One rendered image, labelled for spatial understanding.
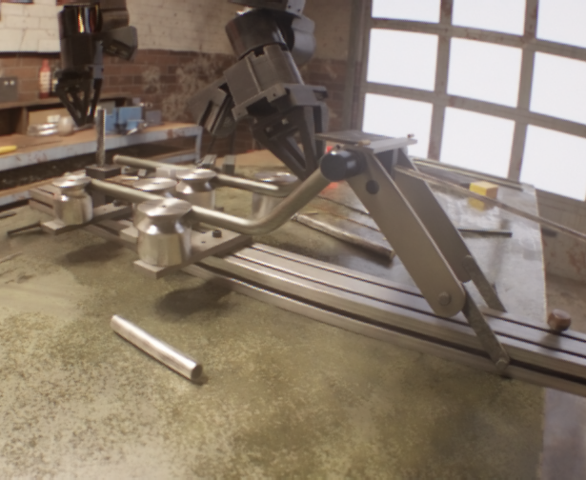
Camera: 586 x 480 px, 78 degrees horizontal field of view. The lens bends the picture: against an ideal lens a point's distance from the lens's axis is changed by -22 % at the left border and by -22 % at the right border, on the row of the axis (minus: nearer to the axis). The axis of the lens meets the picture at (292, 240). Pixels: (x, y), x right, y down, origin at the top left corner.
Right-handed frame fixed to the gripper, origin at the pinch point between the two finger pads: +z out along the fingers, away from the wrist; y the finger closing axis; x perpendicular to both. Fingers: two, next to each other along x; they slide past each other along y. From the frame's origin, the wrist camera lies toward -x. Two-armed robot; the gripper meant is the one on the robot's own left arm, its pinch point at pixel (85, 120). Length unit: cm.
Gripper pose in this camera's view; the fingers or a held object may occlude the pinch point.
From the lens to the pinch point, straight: 76.9
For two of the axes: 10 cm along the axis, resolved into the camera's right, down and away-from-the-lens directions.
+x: -9.9, 1.4, -1.0
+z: 0.9, 9.3, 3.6
